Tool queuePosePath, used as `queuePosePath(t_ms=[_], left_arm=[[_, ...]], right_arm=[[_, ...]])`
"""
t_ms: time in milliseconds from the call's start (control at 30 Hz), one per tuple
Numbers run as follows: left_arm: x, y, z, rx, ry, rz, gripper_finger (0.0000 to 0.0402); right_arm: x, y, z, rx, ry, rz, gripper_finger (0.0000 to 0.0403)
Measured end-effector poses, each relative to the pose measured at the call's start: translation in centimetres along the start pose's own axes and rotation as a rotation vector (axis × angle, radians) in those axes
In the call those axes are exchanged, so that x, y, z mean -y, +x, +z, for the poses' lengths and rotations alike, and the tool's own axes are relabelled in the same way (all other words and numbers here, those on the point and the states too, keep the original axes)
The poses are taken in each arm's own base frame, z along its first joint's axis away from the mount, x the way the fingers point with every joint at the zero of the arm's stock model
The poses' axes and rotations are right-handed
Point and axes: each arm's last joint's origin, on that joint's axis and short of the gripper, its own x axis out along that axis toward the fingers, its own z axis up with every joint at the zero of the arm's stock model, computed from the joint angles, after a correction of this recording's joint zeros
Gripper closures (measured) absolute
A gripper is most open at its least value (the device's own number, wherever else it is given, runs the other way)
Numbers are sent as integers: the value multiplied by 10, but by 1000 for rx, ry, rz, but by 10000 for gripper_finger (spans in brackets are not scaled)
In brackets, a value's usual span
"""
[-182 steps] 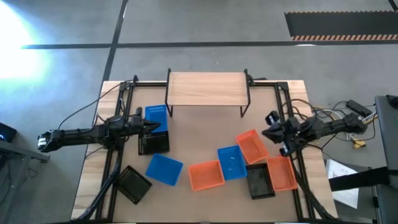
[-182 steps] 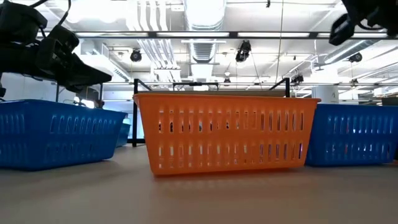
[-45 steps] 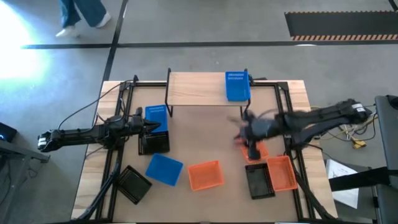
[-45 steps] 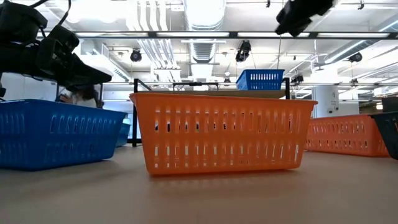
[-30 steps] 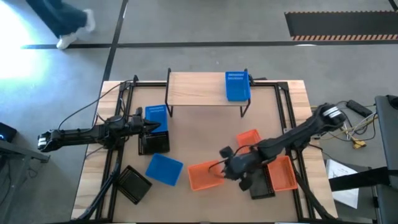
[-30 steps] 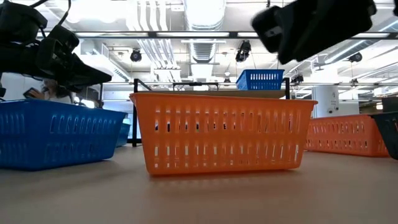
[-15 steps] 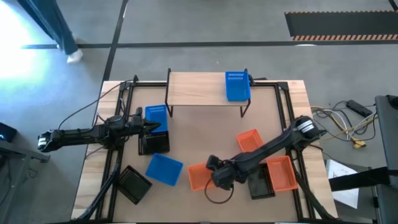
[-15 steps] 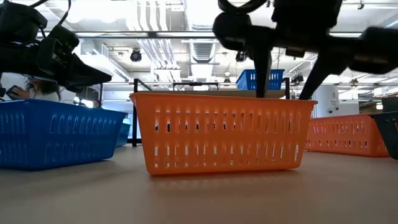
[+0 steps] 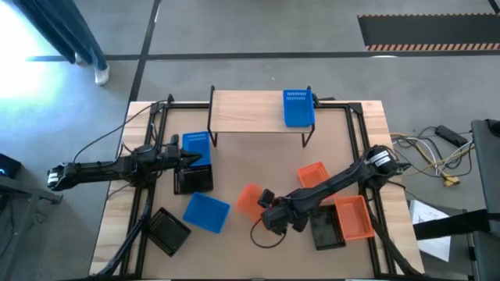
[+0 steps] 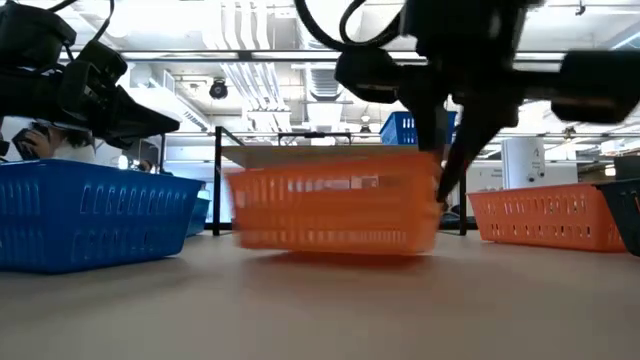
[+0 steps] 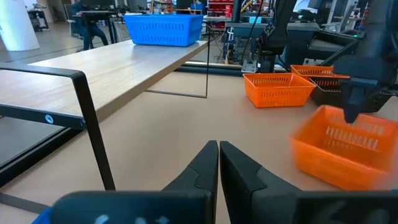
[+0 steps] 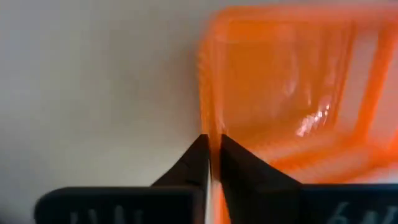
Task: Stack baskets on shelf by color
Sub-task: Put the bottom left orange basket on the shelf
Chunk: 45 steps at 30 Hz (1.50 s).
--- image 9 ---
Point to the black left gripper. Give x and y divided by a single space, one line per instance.
172 158

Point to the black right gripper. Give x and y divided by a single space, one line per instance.
285 214

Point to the blue plastic basket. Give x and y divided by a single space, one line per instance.
197 142
206 212
298 111

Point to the black plastic basket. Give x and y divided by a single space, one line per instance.
199 179
324 230
168 232

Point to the orange plastic basket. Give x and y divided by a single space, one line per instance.
248 203
310 175
353 218

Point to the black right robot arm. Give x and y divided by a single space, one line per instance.
336 181

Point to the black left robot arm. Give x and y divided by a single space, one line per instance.
97 169

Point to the wooden shelf with black legs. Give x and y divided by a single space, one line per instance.
246 111

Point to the person's white shoe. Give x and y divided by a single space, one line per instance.
102 76

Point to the white paper sheet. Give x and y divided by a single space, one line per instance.
435 247

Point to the grey metal stand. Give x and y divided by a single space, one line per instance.
23 189

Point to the yellow connector plug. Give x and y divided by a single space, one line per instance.
451 180

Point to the black device with blue light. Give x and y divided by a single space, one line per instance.
9 166

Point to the black power adapter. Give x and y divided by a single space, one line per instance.
451 136

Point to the person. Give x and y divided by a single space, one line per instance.
58 27

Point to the grey cabinet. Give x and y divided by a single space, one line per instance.
486 175

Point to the black hazard-striped floor mat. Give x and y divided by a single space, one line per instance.
426 31

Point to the black aluminium table frame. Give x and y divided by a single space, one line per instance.
187 105

